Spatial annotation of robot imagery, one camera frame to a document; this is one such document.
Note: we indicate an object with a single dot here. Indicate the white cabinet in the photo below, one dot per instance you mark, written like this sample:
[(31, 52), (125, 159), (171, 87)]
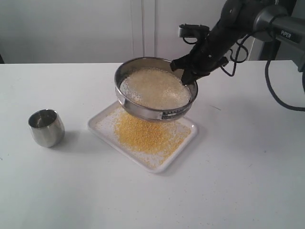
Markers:
[(81, 31)]

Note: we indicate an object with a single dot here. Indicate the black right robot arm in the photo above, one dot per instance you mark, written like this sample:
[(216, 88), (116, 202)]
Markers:
[(238, 19)]

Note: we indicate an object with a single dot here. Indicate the yellow and white grain mix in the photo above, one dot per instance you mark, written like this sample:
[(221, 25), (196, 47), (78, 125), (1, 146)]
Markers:
[(155, 88)]

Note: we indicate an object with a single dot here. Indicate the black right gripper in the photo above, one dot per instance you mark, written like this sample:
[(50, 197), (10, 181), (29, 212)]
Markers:
[(206, 56)]

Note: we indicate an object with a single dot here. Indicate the stainless steel cup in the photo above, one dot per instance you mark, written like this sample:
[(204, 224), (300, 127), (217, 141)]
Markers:
[(46, 127)]

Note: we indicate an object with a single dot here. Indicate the white square plastic tray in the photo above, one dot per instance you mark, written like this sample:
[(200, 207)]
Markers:
[(102, 125)]

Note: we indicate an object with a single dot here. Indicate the round stainless steel sieve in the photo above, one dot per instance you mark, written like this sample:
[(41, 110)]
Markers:
[(143, 112)]

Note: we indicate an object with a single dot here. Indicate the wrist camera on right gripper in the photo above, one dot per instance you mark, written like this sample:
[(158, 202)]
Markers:
[(198, 32)]

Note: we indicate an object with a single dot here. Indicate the yellow millet grains on tray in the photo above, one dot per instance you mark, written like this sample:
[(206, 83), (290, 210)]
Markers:
[(145, 136)]

